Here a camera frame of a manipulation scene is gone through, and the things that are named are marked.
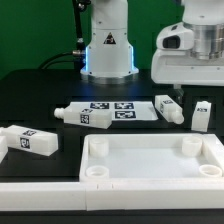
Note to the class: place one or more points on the white front obstacle bar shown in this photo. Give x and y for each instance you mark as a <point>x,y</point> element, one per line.
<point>59,196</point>

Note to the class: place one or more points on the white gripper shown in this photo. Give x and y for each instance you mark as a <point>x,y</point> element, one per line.
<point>179,68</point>

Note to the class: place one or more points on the white left obstacle bar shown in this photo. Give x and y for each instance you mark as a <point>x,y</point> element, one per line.
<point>3,148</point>

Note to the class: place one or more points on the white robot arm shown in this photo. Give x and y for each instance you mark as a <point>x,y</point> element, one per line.
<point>190,52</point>

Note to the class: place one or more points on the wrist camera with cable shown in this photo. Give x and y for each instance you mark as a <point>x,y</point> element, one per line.
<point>175,37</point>

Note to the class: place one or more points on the white sheet with tags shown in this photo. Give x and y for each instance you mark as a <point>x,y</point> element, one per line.
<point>123,110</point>

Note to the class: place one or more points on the white obstacle bar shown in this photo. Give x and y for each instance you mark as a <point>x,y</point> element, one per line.
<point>59,196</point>
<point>3,148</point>

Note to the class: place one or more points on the white desk top tray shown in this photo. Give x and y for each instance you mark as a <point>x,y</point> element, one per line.
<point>124,157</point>

